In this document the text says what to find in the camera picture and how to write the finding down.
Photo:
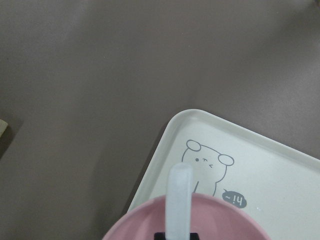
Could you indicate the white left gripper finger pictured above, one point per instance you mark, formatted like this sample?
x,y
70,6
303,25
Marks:
x,y
178,200

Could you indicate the small pink bowl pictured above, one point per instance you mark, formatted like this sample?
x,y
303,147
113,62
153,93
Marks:
x,y
205,218

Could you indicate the cream rabbit tray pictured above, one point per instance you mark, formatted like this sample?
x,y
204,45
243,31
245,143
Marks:
x,y
278,186

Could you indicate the wooden cutting board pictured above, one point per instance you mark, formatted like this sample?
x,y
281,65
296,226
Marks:
x,y
3,127

